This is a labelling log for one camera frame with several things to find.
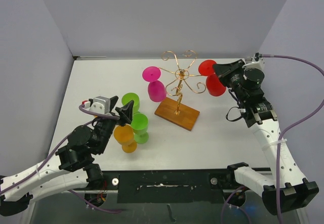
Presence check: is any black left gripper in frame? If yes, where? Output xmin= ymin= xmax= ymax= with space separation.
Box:
xmin=95 ymin=96 xmax=133 ymax=154

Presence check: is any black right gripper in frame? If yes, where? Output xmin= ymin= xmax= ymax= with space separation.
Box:
xmin=212 ymin=60 xmax=247 ymax=102

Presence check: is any green wine glass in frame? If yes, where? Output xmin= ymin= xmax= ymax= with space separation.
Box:
xmin=131 ymin=113 xmax=149 ymax=144
xmin=121 ymin=93 xmax=141 ymax=115

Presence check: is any red plastic wine glass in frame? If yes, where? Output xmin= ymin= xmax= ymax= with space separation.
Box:
xmin=198 ymin=60 xmax=226 ymax=97

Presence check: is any pink plastic wine glass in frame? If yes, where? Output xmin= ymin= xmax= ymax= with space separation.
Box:
xmin=142 ymin=66 xmax=167 ymax=102

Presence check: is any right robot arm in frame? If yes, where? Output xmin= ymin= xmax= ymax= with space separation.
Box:
xmin=213 ymin=59 xmax=319 ymax=216

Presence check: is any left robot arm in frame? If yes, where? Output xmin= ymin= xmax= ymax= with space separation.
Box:
xmin=1 ymin=96 xmax=134 ymax=216

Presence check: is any orange wine glass front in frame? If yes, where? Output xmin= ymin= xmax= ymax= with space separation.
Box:
xmin=113 ymin=125 xmax=137 ymax=153

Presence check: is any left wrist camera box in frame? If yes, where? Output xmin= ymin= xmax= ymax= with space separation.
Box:
xmin=84 ymin=96 xmax=111 ymax=115

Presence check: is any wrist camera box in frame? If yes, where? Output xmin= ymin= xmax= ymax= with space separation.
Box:
xmin=243 ymin=52 xmax=265 ymax=71
xmin=84 ymin=96 xmax=111 ymax=115

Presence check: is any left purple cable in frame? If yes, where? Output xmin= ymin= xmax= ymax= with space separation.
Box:
xmin=0 ymin=104 xmax=125 ymax=214

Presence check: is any purple cable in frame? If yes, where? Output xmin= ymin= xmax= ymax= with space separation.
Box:
xmin=220 ymin=53 xmax=324 ymax=224
xmin=0 ymin=104 xmax=125 ymax=214

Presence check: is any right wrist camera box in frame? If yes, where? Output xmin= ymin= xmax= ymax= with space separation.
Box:
xmin=243 ymin=52 xmax=265 ymax=71

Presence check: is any gold wire wine glass rack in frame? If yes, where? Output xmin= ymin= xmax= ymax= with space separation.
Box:
xmin=154 ymin=50 xmax=207 ymax=131

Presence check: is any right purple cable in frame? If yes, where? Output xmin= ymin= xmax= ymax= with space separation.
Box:
xmin=220 ymin=53 xmax=324 ymax=224

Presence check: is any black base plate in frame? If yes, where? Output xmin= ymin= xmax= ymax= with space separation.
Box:
xmin=84 ymin=169 xmax=239 ymax=204

